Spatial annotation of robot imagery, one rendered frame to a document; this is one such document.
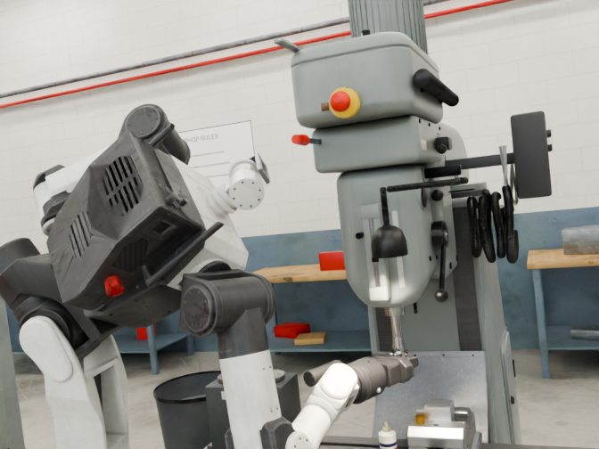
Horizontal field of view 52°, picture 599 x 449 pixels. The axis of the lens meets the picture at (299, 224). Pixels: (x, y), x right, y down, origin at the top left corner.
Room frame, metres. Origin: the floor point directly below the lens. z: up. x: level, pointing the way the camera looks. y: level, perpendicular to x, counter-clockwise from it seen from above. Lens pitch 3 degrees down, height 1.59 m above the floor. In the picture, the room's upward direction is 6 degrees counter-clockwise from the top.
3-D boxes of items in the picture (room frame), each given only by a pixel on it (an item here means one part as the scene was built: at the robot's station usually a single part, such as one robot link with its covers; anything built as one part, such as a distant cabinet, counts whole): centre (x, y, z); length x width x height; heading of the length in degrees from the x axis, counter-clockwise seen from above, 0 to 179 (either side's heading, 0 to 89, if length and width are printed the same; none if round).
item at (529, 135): (1.59, -0.63, 1.62); 0.20 x 0.09 x 0.21; 158
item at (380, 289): (1.33, -0.16, 1.45); 0.04 x 0.04 x 0.21; 68
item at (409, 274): (1.44, -0.20, 1.47); 0.21 x 0.19 x 0.32; 68
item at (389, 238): (1.22, -0.17, 1.48); 0.07 x 0.07 x 0.06
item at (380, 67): (1.45, -0.21, 1.81); 0.47 x 0.26 x 0.16; 158
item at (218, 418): (1.60, 0.17, 1.02); 0.22 x 0.12 x 0.20; 69
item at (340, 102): (1.20, -0.11, 1.76); 0.04 x 0.03 x 0.04; 68
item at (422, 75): (1.41, -0.35, 1.79); 0.45 x 0.04 x 0.04; 158
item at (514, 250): (1.61, -0.49, 1.45); 0.18 x 0.16 x 0.21; 158
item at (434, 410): (1.40, -0.28, 1.03); 0.06 x 0.05 x 0.06; 68
